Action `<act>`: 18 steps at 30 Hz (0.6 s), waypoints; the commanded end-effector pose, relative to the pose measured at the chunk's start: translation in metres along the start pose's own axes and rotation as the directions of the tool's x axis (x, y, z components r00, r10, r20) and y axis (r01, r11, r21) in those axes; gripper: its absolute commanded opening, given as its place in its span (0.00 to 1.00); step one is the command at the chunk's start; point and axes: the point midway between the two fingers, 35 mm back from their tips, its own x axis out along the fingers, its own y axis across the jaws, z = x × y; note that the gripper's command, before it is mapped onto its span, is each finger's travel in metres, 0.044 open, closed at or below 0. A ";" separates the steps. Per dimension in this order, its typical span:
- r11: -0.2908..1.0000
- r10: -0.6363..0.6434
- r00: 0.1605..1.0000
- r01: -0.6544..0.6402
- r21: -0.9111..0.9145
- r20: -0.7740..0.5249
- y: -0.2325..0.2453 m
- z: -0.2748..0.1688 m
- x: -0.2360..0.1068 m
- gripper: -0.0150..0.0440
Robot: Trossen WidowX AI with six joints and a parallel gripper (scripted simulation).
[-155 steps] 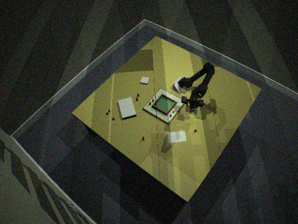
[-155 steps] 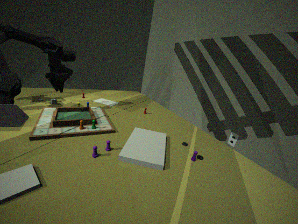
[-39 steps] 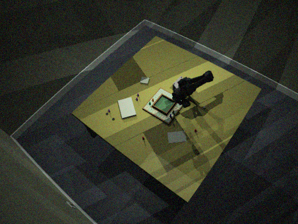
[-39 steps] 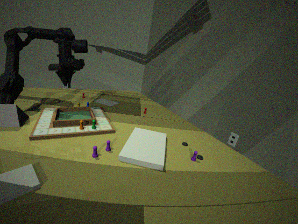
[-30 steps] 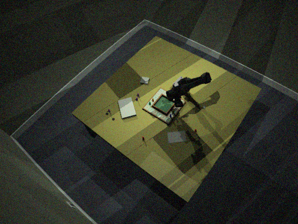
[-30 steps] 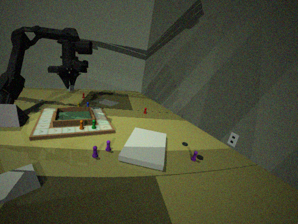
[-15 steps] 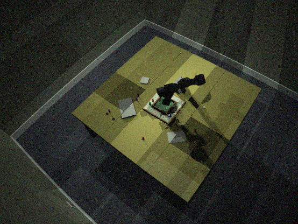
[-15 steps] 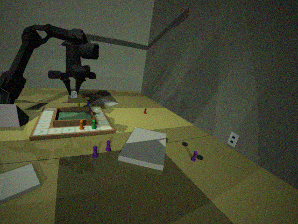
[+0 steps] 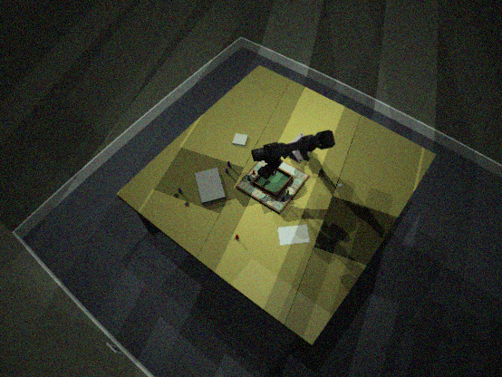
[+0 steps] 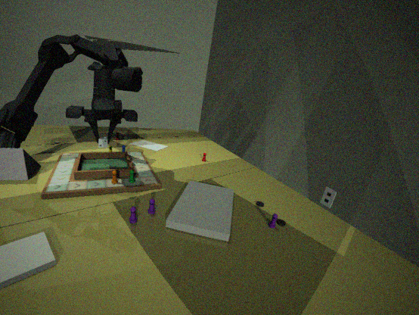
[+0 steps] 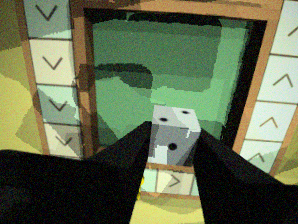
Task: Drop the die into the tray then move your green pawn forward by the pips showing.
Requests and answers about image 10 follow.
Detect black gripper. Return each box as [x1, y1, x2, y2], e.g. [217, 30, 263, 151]
[66, 87, 138, 144]

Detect white die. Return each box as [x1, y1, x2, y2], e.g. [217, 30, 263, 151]
[98, 137, 107, 148]

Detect orange pawn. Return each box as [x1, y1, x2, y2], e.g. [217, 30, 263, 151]
[111, 170, 118, 183]

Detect purple pawn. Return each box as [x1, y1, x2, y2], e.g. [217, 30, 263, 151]
[129, 206, 137, 223]
[148, 199, 155, 214]
[269, 214, 278, 228]

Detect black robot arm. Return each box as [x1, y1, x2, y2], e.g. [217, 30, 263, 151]
[0, 34, 143, 148]

